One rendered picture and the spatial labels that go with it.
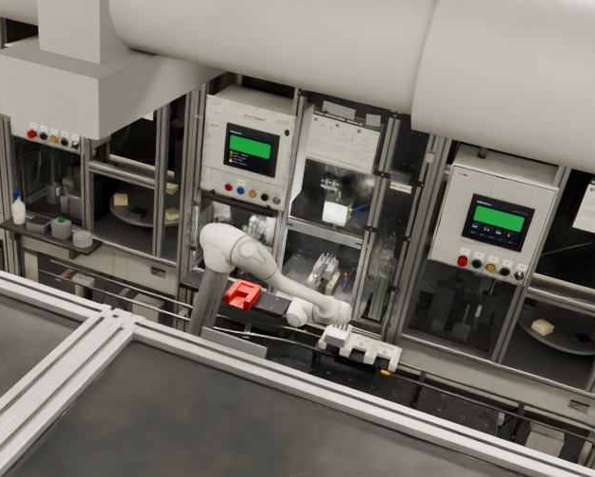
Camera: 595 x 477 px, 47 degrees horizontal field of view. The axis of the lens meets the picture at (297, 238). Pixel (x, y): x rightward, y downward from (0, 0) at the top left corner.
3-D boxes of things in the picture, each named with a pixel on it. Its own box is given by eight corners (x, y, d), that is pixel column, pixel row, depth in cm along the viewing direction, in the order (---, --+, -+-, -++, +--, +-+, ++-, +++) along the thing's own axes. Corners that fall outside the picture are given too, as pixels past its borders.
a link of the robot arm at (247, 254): (284, 259, 272) (258, 246, 279) (268, 239, 257) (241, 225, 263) (265, 287, 269) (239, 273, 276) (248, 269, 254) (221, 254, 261)
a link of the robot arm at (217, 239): (183, 409, 281) (147, 382, 292) (208, 399, 295) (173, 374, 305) (236, 237, 261) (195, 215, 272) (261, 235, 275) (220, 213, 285)
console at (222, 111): (197, 190, 323) (203, 96, 300) (222, 169, 347) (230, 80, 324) (280, 214, 313) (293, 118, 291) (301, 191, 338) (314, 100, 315)
